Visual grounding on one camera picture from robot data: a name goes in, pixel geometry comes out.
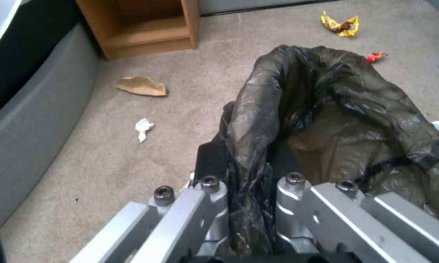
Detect crumpled white tissue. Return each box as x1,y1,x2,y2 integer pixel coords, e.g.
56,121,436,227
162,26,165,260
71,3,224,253
134,118,156,143

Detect yellow snack wrapper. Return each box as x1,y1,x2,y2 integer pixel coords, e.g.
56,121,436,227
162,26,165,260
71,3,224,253
320,10,360,38

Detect small red candy wrapper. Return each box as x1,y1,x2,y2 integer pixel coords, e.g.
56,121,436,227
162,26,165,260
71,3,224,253
366,51,389,64

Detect wooden open bedside cabinet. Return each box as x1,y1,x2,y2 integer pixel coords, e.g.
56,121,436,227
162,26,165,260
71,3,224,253
75,0,201,60

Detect trash bin with black liner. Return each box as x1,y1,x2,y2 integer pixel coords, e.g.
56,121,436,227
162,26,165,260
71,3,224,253
219,45,439,254

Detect crumpled brown paper scrap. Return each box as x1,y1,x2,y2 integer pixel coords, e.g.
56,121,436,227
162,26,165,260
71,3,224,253
114,76,168,97

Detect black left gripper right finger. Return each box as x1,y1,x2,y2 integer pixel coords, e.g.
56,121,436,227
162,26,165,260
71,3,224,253
267,140,439,263

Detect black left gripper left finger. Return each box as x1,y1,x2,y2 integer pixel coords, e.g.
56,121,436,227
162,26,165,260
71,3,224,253
68,102,238,263

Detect black mattress side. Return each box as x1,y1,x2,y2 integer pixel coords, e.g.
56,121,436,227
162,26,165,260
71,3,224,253
0,0,82,122

